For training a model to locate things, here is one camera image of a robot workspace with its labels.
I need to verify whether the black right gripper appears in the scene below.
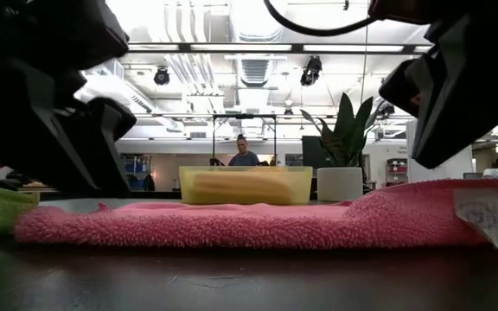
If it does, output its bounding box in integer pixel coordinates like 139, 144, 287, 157
367, 0, 498, 169

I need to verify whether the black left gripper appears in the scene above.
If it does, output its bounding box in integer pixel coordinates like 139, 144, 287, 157
0, 0, 137, 196

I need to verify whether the orange microfiber towel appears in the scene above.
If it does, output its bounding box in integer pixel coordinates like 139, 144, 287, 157
192, 170, 296, 204

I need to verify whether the pink microfiber towel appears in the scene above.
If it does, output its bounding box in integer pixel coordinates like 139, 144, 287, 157
14, 177, 498, 259

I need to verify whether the artificial plant in white pot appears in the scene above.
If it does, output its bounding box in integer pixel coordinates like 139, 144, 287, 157
299, 91, 391, 202

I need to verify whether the black monitor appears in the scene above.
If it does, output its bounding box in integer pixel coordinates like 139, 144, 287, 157
301, 136, 332, 169

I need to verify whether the yellow plastic bin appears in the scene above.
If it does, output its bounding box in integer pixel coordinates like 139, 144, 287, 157
178, 165, 314, 206

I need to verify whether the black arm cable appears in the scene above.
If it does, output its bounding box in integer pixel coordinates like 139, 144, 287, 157
264, 0, 380, 38

